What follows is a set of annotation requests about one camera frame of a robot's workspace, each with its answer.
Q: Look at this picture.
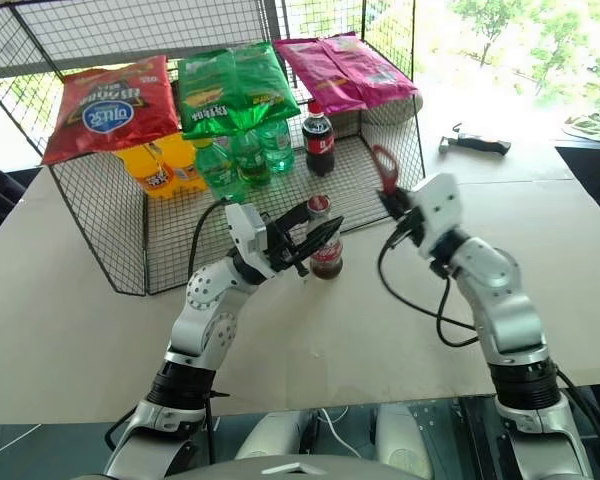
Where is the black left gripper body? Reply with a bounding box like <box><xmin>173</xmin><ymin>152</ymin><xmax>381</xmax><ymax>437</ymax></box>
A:
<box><xmin>262</xmin><ymin>214</ymin><xmax>311</xmax><ymax>279</ymax></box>

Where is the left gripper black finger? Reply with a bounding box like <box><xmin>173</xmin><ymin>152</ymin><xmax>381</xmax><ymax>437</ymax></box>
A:
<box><xmin>273</xmin><ymin>202</ymin><xmax>314</xmax><ymax>236</ymax></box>
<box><xmin>290</xmin><ymin>214</ymin><xmax>345</xmax><ymax>261</ymax></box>

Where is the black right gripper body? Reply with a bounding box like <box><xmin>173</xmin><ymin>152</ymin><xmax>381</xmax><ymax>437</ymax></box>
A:
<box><xmin>397</xmin><ymin>201</ymin><xmax>427</xmax><ymax>247</ymax></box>

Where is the glass cola bottle red cap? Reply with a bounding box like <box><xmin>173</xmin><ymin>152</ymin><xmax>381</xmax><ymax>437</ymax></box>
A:
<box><xmin>304</xmin><ymin>194</ymin><xmax>345</xmax><ymax>281</ymax></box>

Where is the green soda plastic bottle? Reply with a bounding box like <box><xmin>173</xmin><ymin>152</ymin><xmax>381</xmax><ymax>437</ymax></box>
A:
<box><xmin>193</xmin><ymin>138</ymin><xmax>246</xmax><ymax>204</ymax></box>
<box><xmin>229</xmin><ymin>132</ymin><xmax>274</xmax><ymax>189</ymax></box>
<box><xmin>257</xmin><ymin>117</ymin><xmax>296</xmax><ymax>174</ymax></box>

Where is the plastic cola bottle red cap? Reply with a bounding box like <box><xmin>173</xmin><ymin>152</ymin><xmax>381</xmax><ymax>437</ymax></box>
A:
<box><xmin>301</xmin><ymin>99</ymin><xmax>337</xmax><ymax>178</ymax></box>

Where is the orange soda plastic bottle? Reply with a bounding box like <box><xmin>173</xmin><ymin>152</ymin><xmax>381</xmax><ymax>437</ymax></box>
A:
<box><xmin>167</xmin><ymin>132</ymin><xmax>209</xmax><ymax>194</ymax></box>
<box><xmin>117</xmin><ymin>142</ymin><xmax>176</xmax><ymax>201</ymax></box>

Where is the pink chips bag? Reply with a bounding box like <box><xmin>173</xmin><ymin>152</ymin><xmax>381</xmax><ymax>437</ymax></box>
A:
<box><xmin>272</xmin><ymin>31</ymin><xmax>420</xmax><ymax>116</ymax></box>

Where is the green chips bag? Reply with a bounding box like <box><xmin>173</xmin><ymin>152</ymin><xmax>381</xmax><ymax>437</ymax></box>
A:
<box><xmin>176</xmin><ymin>41</ymin><xmax>302</xmax><ymax>141</ymax></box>

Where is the silver rounded robot leg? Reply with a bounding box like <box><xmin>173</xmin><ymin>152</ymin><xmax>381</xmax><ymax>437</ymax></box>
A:
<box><xmin>234</xmin><ymin>408</ymin><xmax>326</xmax><ymax>461</ymax></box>
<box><xmin>374</xmin><ymin>402</ymin><xmax>434</xmax><ymax>469</ymax></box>

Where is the white green cloth bag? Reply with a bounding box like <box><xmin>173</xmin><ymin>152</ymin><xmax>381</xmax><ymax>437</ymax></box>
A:
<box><xmin>561</xmin><ymin>113</ymin><xmax>600</xmax><ymax>141</ymax></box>

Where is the red chips bag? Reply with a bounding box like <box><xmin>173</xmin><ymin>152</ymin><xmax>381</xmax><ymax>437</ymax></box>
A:
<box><xmin>42</xmin><ymin>54</ymin><xmax>181</xmax><ymax>166</ymax></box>

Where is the dark grey robot torso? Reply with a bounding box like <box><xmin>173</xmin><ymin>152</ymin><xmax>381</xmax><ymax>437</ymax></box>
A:
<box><xmin>174</xmin><ymin>452</ymin><xmax>431</xmax><ymax>480</ymax></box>

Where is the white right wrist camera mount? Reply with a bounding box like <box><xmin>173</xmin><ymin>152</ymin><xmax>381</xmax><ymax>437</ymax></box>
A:
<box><xmin>408</xmin><ymin>173</ymin><xmax>464</xmax><ymax>259</ymax></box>

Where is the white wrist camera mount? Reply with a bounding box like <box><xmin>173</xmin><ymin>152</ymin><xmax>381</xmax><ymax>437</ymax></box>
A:
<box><xmin>408</xmin><ymin>173</ymin><xmax>464</xmax><ymax>259</ymax></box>
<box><xmin>223</xmin><ymin>202</ymin><xmax>272</xmax><ymax>279</ymax></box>

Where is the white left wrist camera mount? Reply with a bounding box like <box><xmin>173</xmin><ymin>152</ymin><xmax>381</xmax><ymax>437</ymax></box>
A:
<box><xmin>223</xmin><ymin>202</ymin><xmax>272</xmax><ymax>279</ymax></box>

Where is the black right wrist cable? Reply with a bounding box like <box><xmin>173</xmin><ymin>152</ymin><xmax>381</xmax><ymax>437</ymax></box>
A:
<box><xmin>377</xmin><ymin>219</ymin><xmax>481</xmax><ymax>349</ymax></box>

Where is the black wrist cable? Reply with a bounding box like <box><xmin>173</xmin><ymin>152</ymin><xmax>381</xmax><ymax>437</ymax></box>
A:
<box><xmin>377</xmin><ymin>219</ymin><xmax>481</xmax><ymax>349</ymax></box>
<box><xmin>187</xmin><ymin>197</ymin><xmax>231</xmax><ymax>281</ymax></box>

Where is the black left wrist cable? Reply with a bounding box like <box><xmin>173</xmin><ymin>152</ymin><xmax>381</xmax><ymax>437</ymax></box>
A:
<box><xmin>187</xmin><ymin>197</ymin><xmax>231</xmax><ymax>281</ymax></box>

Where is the black handled hammer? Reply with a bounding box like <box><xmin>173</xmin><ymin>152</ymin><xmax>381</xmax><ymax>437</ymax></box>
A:
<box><xmin>438</xmin><ymin>122</ymin><xmax>513</xmax><ymax>157</ymax></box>

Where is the black wire mesh rack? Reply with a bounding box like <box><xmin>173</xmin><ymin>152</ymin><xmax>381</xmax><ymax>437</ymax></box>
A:
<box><xmin>0</xmin><ymin>0</ymin><xmax>426</xmax><ymax>296</ymax></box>

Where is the thin white cable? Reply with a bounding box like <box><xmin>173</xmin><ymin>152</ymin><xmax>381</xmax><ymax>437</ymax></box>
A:
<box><xmin>319</xmin><ymin>407</ymin><xmax>351</xmax><ymax>456</ymax></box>

